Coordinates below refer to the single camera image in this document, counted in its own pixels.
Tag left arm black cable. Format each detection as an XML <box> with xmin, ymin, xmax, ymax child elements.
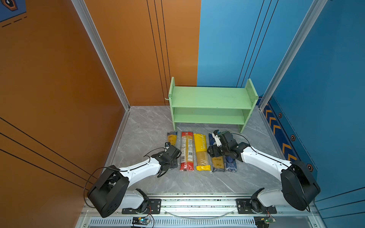
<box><xmin>83</xmin><ymin>146</ymin><xmax>166</xmax><ymax>209</ymax></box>

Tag green circuit board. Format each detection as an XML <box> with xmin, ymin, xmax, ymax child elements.
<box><xmin>131</xmin><ymin>217</ymin><xmax>153</xmax><ymax>228</ymax></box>
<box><xmin>254</xmin><ymin>217</ymin><xmax>276</xmax><ymax>228</ymax></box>

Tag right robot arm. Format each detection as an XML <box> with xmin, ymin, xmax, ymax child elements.
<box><xmin>208</xmin><ymin>130</ymin><xmax>320</xmax><ymax>214</ymax></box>

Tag dark blue portrait spaghetti bag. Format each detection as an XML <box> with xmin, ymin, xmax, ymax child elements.
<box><xmin>207</xmin><ymin>134</ymin><xmax>225</xmax><ymax>172</ymax></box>

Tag blue yellow spaghetti bag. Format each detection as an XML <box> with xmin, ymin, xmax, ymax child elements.
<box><xmin>167</xmin><ymin>132</ymin><xmax>177</xmax><ymax>146</ymax></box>

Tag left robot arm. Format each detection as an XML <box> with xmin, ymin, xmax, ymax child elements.
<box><xmin>87</xmin><ymin>145</ymin><xmax>182</xmax><ymax>218</ymax></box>

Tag blue Barilla spaghetti box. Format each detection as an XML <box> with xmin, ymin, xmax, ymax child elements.
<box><xmin>222</xmin><ymin>132</ymin><xmax>238</xmax><ymax>173</ymax></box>

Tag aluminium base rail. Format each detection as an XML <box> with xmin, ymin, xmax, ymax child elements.
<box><xmin>76</xmin><ymin>193</ymin><xmax>326</xmax><ymax>228</ymax></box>

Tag left green circuit board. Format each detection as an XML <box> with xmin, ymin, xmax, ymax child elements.
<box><xmin>131</xmin><ymin>217</ymin><xmax>153</xmax><ymax>228</ymax></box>

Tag green wooden two-tier shelf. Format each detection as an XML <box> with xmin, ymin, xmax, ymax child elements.
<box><xmin>168</xmin><ymin>78</ymin><xmax>259</xmax><ymax>133</ymax></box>

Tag red white spaghetti bag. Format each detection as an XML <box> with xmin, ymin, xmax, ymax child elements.
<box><xmin>180</xmin><ymin>132</ymin><xmax>194</xmax><ymax>171</ymax></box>

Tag right green circuit board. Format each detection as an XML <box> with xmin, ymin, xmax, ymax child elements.
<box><xmin>254</xmin><ymin>217</ymin><xmax>276</xmax><ymax>228</ymax></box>

